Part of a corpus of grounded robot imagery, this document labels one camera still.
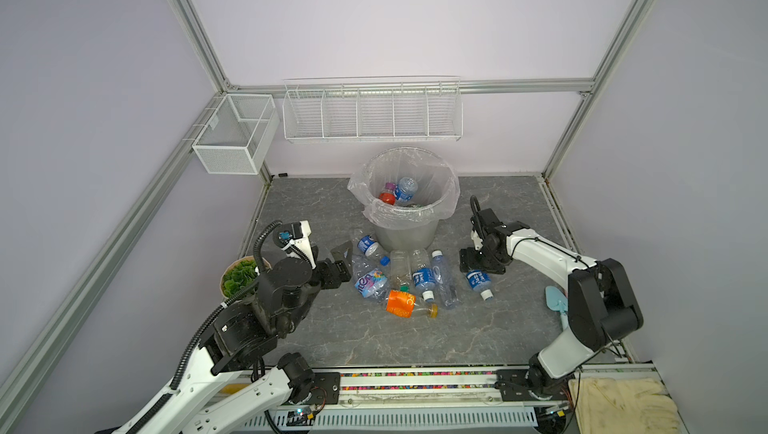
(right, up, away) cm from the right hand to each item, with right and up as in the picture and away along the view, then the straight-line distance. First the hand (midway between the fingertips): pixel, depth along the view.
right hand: (475, 269), depth 91 cm
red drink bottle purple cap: (-27, +23, +7) cm, 36 cm away
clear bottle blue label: (-16, -2, -4) cm, 16 cm away
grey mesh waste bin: (-26, +9, +1) cm, 28 cm away
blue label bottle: (+1, -3, -4) cm, 5 cm away
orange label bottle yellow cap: (-22, -8, -8) cm, 25 cm away
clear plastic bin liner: (-11, +24, +3) cm, 27 cm away
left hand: (-37, +10, -27) cm, 47 cm away
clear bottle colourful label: (-31, -4, -3) cm, 31 cm away
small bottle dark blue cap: (-34, +2, +1) cm, 35 cm away
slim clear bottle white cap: (-9, -4, +2) cm, 10 cm away
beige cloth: (+29, -28, -20) cm, 45 cm away
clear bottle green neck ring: (-23, -1, +3) cm, 23 cm away
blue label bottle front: (-21, +24, +5) cm, 33 cm away
